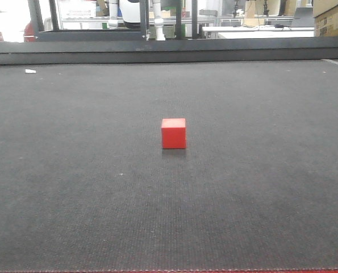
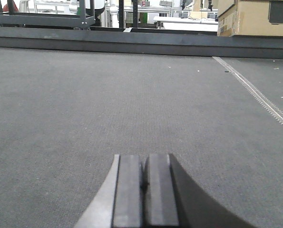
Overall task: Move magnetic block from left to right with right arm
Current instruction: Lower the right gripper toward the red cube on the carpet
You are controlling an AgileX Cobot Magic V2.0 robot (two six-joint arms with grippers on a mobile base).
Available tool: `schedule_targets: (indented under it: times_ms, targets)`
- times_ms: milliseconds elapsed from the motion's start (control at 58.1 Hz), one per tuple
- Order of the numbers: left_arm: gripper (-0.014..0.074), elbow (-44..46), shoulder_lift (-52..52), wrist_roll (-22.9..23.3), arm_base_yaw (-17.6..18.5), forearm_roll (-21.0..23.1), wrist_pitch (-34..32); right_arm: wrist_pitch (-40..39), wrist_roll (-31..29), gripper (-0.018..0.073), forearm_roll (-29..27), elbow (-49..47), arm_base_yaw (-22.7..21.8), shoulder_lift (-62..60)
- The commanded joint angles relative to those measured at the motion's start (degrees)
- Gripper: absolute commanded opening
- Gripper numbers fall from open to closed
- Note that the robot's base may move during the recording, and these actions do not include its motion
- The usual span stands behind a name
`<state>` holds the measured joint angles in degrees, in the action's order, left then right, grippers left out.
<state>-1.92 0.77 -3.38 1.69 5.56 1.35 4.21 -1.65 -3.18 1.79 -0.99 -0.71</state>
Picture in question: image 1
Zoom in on red magnetic cube block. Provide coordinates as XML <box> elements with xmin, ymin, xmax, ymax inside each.
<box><xmin>161</xmin><ymin>118</ymin><xmax>186</xmax><ymax>149</ymax></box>

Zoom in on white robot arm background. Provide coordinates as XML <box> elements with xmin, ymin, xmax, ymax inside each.
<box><xmin>152</xmin><ymin>0</ymin><xmax>165</xmax><ymax>41</ymax></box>

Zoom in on white table background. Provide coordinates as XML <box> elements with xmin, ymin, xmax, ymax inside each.
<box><xmin>202</xmin><ymin>25</ymin><xmax>314</xmax><ymax>39</ymax></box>

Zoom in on black metal frame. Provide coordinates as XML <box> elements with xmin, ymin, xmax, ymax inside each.
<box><xmin>27</xmin><ymin>0</ymin><xmax>149</xmax><ymax>43</ymax></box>

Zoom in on cardboard box top right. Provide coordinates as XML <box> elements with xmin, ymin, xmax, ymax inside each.
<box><xmin>312</xmin><ymin>0</ymin><xmax>338</xmax><ymax>37</ymax></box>

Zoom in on dark grey carpet mat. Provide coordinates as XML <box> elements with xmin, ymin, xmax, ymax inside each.
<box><xmin>0</xmin><ymin>59</ymin><xmax>338</xmax><ymax>272</ymax></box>

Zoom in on red object far left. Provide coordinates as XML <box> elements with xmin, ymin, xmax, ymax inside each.
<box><xmin>23</xmin><ymin>21</ymin><xmax>36</xmax><ymax>42</ymax></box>

